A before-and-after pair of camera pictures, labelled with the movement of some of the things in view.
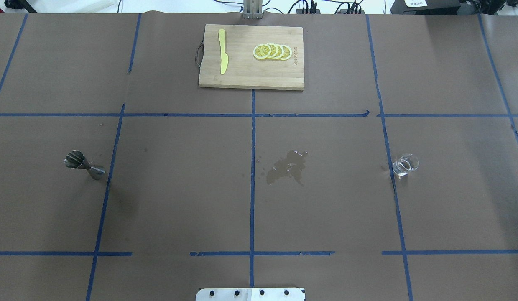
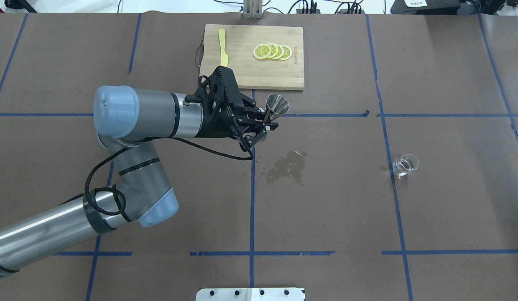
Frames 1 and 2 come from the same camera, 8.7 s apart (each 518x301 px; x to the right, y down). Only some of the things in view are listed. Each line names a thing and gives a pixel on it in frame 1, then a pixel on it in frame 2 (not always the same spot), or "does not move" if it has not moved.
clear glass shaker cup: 407,163 does not move
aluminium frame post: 252,9 does not move
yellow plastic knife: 224,56 does not move
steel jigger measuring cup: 75,159 to 276,105
